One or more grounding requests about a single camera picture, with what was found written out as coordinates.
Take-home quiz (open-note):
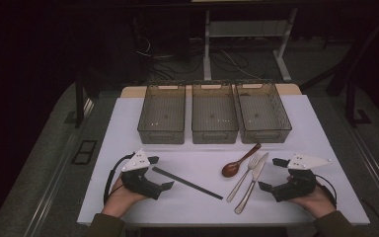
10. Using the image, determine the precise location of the black floor outlet frame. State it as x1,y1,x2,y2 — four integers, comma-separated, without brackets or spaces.
71,139,99,166

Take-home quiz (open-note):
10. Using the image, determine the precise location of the person's right hand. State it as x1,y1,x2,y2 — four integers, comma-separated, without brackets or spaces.
288,182,338,220

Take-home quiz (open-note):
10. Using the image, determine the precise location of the brown wooden spoon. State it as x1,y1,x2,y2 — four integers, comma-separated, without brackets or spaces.
221,142,263,179

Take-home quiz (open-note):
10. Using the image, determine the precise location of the white table mat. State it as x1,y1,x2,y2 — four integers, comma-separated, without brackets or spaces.
77,94,370,226

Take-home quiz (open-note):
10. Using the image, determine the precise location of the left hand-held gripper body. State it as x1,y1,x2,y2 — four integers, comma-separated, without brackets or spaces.
121,149,162,200

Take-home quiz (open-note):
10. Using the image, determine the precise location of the silver metal fork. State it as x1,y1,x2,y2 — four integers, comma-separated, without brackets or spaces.
225,154,261,203

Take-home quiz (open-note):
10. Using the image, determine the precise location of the clear smoky plastic bin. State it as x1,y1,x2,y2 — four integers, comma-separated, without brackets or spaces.
235,81,293,144
190,82,240,145
137,82,187,145

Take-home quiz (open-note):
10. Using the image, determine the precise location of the white metal desk frame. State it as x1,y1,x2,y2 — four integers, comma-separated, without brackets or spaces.
202,8,299,83

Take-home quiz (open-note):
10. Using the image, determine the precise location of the black metal stand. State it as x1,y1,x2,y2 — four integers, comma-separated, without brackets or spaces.
344,82,373,127

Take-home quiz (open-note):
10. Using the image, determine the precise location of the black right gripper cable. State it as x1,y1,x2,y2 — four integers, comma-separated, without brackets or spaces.
315,174,339,207

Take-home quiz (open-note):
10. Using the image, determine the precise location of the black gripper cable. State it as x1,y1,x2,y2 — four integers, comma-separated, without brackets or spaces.
315,174,339,207
103,152,136,205

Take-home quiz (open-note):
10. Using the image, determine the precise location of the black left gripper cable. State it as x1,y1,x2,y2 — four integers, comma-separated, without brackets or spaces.
103,152,136,205

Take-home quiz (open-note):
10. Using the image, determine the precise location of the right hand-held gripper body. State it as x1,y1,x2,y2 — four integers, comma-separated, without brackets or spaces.
270,152,333,202

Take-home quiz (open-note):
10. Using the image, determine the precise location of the white floor cable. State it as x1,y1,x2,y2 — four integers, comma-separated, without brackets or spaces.
220,48,263,80

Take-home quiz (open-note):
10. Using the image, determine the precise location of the silver metal knife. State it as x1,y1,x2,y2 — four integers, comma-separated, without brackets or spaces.
233,151,269,215

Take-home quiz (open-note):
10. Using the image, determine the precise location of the person's left hand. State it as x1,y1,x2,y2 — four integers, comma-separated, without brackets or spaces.
102,177,149,219

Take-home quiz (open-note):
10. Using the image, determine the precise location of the tangle of black floor cables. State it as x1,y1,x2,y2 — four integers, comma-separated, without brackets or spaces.
134,34,267,82

